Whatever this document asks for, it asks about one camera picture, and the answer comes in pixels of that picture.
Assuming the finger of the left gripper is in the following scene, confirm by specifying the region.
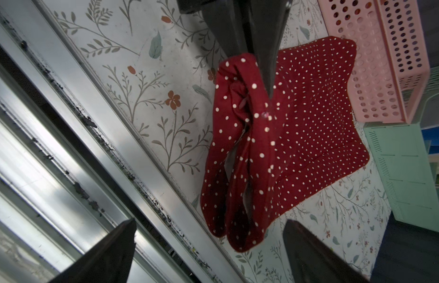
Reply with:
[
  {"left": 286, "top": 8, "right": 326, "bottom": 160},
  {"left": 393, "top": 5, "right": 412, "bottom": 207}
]
[{"left": 249, "top": 0, "right": 293, "bottom": 99}]

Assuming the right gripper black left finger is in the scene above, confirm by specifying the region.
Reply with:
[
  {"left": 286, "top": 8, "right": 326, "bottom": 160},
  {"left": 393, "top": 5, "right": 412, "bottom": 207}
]
[{"left": 51, "top": 219, "right": 137, "bottom": 283}]

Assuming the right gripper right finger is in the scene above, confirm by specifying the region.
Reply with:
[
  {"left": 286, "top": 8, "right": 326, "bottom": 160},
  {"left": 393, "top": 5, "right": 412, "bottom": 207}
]
[{"left": 283, "top": 220, "right": 368, "bottom": 283}]

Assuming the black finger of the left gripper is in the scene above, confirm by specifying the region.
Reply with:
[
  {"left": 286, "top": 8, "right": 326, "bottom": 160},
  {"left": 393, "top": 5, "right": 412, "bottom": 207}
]
[{"left": 201, "top": 0, "right": 248, "bottom": 57}]

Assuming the dark red polka-dot skirt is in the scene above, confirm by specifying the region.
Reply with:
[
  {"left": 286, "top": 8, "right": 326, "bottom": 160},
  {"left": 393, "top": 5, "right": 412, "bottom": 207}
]
[{"left": 200, "top": 37, "right": 369, "bottom": 252}]

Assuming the pink plastic basket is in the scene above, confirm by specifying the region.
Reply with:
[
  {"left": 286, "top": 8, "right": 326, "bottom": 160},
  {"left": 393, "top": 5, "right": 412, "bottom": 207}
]
[{"left": 319, "top": 0, "right": 430, "bottom": 124}]

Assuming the mint green file organizer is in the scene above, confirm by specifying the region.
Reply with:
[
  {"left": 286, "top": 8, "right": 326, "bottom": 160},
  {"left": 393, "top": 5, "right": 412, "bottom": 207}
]
[{"left": 364, "top": 66, "right": 439, "bottom": 232}]

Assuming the aluminium front rail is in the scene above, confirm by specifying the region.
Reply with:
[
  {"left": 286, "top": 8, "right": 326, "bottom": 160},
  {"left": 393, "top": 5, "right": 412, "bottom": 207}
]
[{"left": 0, "top": 1, "right": 244, "bottom": 283}]

